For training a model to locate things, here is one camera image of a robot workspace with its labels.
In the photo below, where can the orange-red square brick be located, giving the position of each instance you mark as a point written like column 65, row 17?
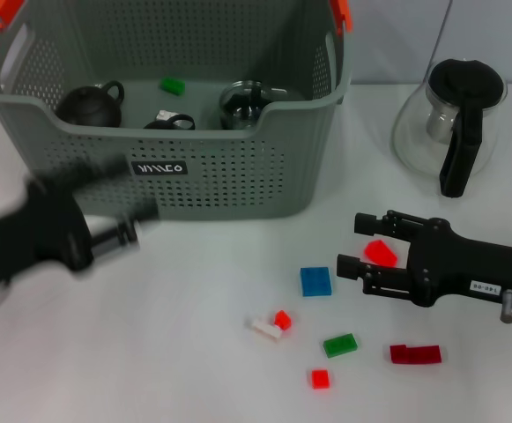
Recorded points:
column 321, row 378

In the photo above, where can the dark red toy brick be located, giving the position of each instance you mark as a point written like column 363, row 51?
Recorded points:
column 414, row 353

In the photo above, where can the orange-red sloped toy brick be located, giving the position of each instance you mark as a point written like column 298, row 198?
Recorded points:
column 381, row 253

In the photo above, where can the white toy brick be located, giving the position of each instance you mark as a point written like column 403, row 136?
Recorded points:
column 163, row 115
column 265, row 330

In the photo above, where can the green toy brick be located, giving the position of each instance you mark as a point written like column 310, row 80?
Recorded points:
column 339, row 344
column 172, row 86

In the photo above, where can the glass teacup with black sleeve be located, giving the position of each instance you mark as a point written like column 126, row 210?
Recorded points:
column 161, row 125
column 240, row 110
column 277, row 93

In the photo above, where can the blue toy brick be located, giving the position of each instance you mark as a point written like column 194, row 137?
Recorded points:
column 315, row 281

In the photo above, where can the orange clamp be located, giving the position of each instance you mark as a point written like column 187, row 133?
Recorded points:
column 4, row 13
column 341, row 15

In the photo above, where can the grey perforated storage bin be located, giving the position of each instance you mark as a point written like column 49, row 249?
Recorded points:
column 238, row 185

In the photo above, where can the small orange-red toy brick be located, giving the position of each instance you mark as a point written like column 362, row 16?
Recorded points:
column 283, row 319

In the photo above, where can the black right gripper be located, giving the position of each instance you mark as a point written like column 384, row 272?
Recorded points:
column 445, row 264

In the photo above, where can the black clay teapot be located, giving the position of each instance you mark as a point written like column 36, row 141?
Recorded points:
column 88, row 108

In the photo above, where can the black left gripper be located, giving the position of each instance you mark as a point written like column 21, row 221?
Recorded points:
column 26, row 238

